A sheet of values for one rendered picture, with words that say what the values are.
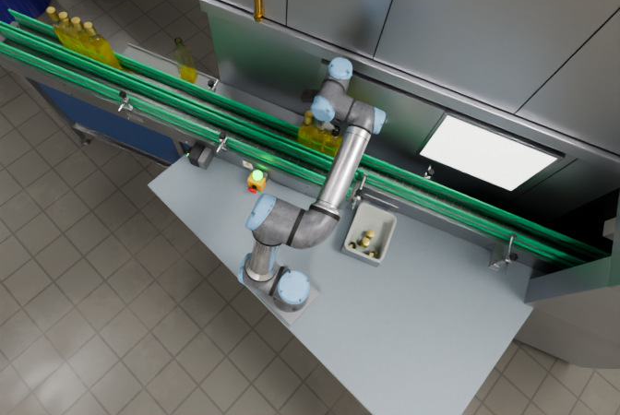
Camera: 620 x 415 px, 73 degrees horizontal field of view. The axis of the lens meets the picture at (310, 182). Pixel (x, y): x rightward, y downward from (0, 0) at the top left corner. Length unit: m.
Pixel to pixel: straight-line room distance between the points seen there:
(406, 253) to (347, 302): 0.34
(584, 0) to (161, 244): 2.32
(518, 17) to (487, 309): 1.22
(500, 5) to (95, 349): 2.46
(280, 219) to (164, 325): 1.56
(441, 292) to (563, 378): 1.27
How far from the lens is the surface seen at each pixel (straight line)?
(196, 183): 1.97
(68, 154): 3.12
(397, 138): 1.78
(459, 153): 1.76
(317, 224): 1.18
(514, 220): 1.96
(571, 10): 1.26
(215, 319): 2.58
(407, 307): 1.89
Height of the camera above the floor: 2.55
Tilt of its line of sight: 67 degrees down
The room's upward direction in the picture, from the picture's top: 12 degrees clockwise
